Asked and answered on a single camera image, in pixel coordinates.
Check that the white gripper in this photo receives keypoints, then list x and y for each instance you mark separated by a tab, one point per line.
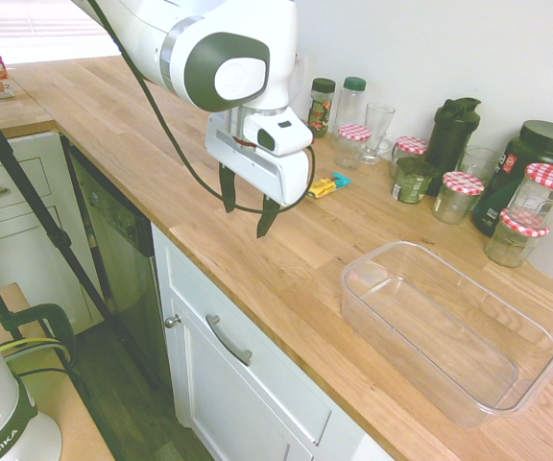
257	168

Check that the yellow teal protein bar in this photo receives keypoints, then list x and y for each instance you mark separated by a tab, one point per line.
327	186

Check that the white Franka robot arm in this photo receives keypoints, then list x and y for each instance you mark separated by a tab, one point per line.
137	33

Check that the clear plastic rectangular container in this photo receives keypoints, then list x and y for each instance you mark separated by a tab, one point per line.
444	346

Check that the large black protein tub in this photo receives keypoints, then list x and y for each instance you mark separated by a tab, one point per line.
545	144

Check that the glass jar red gingham lid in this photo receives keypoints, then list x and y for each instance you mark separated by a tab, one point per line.
514	242
352	149
456	199
408	146

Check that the spice jar dark lid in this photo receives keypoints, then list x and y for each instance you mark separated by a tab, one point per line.
321	110

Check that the stainless steel dishwasher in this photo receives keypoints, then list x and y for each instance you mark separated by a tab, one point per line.
123	249

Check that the silver cabinet knob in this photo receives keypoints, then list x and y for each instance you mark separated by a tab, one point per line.
173	320

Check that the clear bottle green lid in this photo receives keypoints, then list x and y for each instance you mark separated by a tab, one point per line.
351	105

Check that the clear glass mug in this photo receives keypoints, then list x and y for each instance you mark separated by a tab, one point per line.
377	129

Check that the green pesto jar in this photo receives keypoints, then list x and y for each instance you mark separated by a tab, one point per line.
411	185

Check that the white kitchen cabinet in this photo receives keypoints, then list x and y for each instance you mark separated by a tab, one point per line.
238	384

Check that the black shaker bottle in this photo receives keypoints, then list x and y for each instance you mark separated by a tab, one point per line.
451	139

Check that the black tripod stand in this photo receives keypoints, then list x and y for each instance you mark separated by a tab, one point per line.
27	187

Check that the white drawer cabinet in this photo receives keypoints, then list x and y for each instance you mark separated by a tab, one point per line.
22	230

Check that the dark green table clamp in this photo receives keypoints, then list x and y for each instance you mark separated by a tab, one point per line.
48	314

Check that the clear glass tumbler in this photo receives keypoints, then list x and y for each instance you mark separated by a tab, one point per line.
480	161

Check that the white window blinds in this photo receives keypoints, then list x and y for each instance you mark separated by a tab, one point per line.
27	16

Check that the tall jar red gingham lid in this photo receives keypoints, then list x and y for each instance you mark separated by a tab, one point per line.
543	189

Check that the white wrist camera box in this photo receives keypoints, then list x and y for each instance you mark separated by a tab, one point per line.
291	137

